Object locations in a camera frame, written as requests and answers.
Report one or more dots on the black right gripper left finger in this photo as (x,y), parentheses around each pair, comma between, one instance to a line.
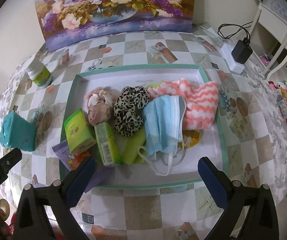
(77,180)

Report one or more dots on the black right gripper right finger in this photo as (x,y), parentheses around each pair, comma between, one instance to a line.
(216,181)

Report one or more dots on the green tissue pack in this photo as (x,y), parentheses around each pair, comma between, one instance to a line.
(80,136)

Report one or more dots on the leopard print scrunchie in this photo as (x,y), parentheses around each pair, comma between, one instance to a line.
(127,110)

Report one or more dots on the pink white chevron cloth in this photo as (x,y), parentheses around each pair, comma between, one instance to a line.
(201,101)

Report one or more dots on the light blue face mask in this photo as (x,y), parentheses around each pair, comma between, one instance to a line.
(163,119)

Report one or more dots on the pink beige scrunchie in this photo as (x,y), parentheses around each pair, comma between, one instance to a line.
(99,105)

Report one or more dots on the purple cartoon packet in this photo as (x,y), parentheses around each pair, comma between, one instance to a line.
(71,162)

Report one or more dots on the white teal shallow tray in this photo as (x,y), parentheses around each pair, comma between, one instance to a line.
(140,175)

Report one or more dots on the small green gum box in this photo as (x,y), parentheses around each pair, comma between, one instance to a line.
(108,149)

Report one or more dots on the teal plastic case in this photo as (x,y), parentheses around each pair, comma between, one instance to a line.
(16,132)

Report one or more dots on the yellow snack packet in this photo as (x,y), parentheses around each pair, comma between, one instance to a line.
(190,138)

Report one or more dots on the checkered tablecloth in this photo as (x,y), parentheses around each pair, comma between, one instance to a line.
(258,138)

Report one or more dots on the lime green cloth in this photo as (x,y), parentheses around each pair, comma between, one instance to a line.
(137,140)

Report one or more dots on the white green pill bottle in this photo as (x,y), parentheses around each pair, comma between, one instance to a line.
(41,76)

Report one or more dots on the white power strip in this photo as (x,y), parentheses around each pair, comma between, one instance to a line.
(226,52)

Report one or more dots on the black power adapter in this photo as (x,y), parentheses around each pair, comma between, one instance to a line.
(242,51)

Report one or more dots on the white wooden chair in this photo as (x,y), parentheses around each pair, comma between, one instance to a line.
(277,27)

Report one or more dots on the floral painting canvas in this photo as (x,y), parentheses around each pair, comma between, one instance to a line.
(64,22)

